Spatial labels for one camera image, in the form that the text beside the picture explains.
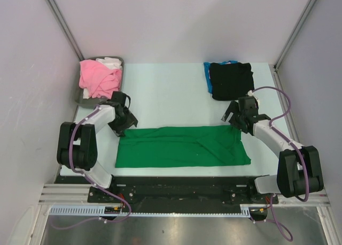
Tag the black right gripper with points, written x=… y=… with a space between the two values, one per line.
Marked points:
x=234 y=108

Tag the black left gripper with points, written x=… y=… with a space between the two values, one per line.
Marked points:
x=130 y=120

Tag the green t-shirt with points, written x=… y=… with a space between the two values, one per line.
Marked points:
x=176 y=147

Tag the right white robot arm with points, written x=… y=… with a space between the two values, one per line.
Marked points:
x=299 y=170

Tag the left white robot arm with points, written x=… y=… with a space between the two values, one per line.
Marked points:
x=77 y=143

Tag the folded black t-shirt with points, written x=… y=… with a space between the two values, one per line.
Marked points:
x=231 y=81

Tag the grey plastic basket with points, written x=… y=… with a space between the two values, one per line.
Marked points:
x=98 y=78

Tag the pink t-shirt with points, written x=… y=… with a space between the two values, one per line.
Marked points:
x=100 y=79

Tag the folded blue t-shirt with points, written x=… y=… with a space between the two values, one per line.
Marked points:
x=207 y=75

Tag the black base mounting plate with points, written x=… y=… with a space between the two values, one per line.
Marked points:
x=231 y=190

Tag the aluminium frame rail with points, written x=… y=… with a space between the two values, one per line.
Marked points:
x=77 y=194

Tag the white cable duct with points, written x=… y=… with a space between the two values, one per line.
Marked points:
x=104 y=211

